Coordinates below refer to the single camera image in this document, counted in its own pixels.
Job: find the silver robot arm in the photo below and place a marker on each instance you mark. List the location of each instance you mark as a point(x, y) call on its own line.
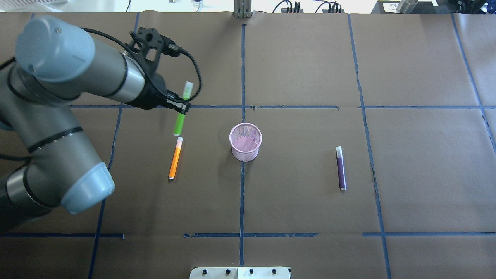
point(54, 63)

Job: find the metal cup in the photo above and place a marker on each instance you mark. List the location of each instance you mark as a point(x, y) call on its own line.
point(406, 6)

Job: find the pink mesh pen holder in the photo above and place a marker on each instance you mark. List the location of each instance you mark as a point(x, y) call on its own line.
point(245, 140)

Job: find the orange highlighter pen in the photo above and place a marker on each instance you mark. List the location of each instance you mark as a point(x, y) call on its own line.
point(175, 159)

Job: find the power strip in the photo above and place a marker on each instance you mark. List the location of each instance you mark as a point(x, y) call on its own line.
point(329, 7)
point(287, 7)

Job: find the aluminium frame post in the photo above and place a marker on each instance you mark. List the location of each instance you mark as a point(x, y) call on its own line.
point(243, 9)

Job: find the green highlighter pen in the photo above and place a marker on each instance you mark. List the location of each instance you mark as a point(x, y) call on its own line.
point(188, 88)

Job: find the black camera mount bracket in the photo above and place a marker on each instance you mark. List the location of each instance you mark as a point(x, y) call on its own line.
point(147, 46)

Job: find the lower power strip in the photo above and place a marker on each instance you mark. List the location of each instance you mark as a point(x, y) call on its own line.
point(329, 7)

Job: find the upper power strip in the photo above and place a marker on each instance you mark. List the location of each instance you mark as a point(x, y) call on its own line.
point(287, 7)

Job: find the black box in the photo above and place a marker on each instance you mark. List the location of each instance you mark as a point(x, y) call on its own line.
point(422, 7)

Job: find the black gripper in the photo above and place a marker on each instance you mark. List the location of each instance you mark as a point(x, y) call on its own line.
point(152, 94)

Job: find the purple highlighter pen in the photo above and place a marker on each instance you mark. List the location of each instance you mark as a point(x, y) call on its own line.
point(341, 169)

